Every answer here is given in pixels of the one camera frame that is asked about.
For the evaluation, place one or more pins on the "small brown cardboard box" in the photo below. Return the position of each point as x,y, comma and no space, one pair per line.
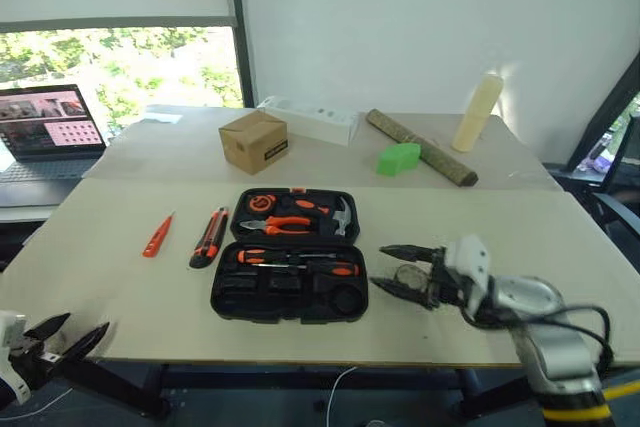
252,144

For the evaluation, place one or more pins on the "steel claw hammer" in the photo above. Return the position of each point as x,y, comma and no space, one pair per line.
342,219

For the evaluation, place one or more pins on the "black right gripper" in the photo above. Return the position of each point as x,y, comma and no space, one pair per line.
440,287

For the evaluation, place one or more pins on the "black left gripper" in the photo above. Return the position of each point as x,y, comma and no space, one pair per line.
32,362

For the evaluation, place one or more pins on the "long white carton box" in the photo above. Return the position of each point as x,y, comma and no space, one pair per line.
320,122

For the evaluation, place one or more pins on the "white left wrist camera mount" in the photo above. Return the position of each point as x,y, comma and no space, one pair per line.
10,327

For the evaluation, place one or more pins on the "orange black tape measure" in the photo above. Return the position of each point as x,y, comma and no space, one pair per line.
260,203

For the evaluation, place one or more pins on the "dark window frame post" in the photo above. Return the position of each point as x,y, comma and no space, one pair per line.
242,37

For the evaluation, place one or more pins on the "black orange utility knife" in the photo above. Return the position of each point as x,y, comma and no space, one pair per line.
207,242

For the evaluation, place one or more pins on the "black table leg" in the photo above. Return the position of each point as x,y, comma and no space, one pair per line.
120,387
495,392

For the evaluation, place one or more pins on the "open grey laptop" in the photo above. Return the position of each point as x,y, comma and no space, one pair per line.
45,147

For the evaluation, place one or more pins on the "short orange black screwdriver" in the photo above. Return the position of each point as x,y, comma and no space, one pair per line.
247,255

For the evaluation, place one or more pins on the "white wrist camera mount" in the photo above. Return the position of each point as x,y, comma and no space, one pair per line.
472,259
10,327

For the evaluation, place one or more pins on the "black plastic tool case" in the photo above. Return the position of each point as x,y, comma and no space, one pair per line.
290,297

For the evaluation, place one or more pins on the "black office chair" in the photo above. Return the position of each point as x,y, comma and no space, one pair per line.
600,207

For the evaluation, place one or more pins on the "stubby orange black screwdriver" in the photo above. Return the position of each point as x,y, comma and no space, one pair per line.
305,205

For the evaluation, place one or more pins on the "long orange black screwdriver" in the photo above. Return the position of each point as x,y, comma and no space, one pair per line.
340,269

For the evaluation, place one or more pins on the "green foam block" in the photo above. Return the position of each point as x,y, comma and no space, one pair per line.
397,159

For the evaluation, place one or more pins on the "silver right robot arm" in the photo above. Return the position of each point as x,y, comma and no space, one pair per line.
555,347

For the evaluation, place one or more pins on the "cream paper cup stack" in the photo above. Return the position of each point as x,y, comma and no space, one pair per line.
475,117

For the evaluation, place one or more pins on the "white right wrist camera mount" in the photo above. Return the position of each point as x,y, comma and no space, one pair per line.
472,259

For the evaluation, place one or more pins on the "brown rolled mat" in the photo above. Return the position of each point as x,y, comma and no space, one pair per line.
425,149

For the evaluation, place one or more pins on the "dark slanted frame beam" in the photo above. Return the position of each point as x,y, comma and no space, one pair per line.
605,112

